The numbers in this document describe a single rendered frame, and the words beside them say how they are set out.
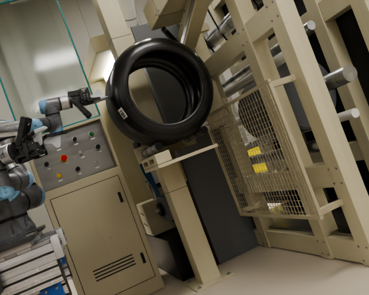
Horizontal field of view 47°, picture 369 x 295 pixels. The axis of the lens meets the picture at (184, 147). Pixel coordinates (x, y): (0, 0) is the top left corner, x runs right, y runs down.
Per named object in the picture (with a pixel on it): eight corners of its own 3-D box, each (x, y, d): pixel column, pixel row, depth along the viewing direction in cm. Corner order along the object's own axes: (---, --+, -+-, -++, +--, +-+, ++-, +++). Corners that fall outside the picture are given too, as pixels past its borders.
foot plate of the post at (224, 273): (184, 285, 282) (183, 281, 282) (219, 268, 290) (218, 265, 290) (197, 292, 256) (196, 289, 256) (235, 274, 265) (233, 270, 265)
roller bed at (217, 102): (201, 134, 292) (185, 93, 292) (219, 127, 296) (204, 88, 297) (211, 129, 273) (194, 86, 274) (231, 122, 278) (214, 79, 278)
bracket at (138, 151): (139, 164, 264) (133, 149, 264) (195, 143, 276) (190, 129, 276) (140, 164, 260) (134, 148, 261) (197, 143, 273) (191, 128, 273)
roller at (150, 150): (142, 156, 262) (142, 149, 263) (149, 157, 263) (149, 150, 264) (154, 149, 229) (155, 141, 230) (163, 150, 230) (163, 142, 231)
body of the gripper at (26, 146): (50, 154, 163) (23, 164, 165) (44, 133, 164) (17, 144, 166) (39, 152, 155) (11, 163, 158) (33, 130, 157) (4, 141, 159)
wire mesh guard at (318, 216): (239, 216, 281) (202, 117, 283) (242, 215, 282) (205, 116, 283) (321, 220, 196) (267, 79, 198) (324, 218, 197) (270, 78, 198)
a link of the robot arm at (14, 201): (-1, 222, 224) (-10, 198, 224) (19, 215, 236) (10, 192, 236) (15, 216, 219) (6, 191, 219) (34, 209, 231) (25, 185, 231)
